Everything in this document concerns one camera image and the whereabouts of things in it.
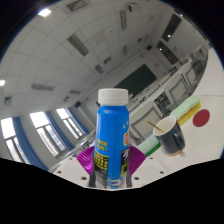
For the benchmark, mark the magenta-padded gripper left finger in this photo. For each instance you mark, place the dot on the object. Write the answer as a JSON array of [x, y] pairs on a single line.
[[71, 170]]

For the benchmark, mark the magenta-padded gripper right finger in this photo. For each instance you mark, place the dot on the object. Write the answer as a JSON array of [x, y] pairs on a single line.
[[148, 171]]

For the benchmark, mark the blue drink bottle white cap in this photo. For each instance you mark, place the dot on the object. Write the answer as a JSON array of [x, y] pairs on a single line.
[[111, 133]]

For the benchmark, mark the dark blue mug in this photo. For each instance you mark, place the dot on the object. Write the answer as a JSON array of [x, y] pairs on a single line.
[[173, 140]]

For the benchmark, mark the wooden stirring stick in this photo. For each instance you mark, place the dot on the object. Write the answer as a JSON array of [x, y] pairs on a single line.
[[155, 127]]

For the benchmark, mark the tall classroom windows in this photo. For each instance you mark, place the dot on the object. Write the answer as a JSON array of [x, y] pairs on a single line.
[[45, 128]]

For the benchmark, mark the classroom desks and chairs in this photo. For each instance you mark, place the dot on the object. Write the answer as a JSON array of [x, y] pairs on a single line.
[[143, 121]]

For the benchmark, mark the blue window curtains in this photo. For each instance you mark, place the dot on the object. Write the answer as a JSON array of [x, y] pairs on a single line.
[[26, 143]]

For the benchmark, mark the yellow folded cloth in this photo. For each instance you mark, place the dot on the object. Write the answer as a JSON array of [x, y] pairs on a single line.
[[191, 115]]

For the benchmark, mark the pale green folded cloth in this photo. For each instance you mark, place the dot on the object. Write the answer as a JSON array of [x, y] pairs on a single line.
[[185, 107]]

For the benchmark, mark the flat round red coaster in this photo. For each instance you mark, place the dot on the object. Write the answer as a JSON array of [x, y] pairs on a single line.
[[201, 118]]

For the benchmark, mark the dark green chalkboard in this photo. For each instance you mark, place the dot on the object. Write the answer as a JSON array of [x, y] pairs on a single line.
[[138, 80]]

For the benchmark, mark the dark classroom door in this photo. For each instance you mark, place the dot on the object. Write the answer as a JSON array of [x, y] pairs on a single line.
[[167, 52]]

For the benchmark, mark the ceiling light panels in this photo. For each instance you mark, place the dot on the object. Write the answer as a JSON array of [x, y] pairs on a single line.
[[78, 45]]

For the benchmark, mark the ceiling mounted projector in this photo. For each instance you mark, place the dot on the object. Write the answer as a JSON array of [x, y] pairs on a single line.
[[133, 7]]

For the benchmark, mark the black wall speaker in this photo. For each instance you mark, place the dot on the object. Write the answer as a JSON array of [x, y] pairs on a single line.
[[149, 47], [78, 104]]

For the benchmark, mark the dark high wall window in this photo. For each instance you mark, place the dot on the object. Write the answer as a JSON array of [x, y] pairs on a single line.
[[172, 27]]

